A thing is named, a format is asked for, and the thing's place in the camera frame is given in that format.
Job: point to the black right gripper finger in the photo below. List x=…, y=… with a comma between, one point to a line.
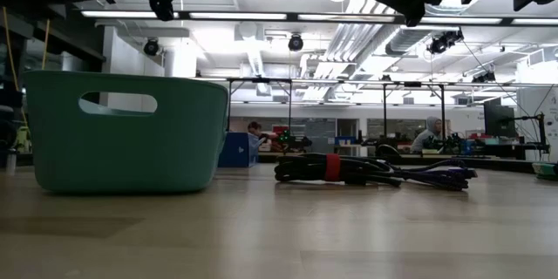
x=405, y=1

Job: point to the teal plastic bin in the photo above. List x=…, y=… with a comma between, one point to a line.
x=131, y=152

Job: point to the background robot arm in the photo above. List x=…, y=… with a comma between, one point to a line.
x=449, y=144
x=296, y=143

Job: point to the black ceiling spot lamp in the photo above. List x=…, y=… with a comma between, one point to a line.
x=151, y=47
x=295, y=42
x=444, y=41

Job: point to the black beam with light strips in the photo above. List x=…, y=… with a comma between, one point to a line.
x=292, y=16

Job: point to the black background rig stand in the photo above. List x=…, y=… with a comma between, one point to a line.
x=443, y=113
x=290, y=104

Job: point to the person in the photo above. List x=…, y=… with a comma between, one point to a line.
x=429, y=133
x=255, y=130

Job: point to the black computer monitor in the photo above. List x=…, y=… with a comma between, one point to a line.
x=499, y=120

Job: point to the blue storage bin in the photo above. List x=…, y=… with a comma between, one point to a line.
x=344, y=140

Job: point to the blue game controller box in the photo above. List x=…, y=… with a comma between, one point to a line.
x=237, y=150

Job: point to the yellow-green object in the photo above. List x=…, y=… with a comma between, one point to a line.
x=22, y=139

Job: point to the clear bottle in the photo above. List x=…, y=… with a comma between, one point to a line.
x=11, y=161

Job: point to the black metal table frame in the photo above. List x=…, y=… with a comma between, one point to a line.
x=501, y=165

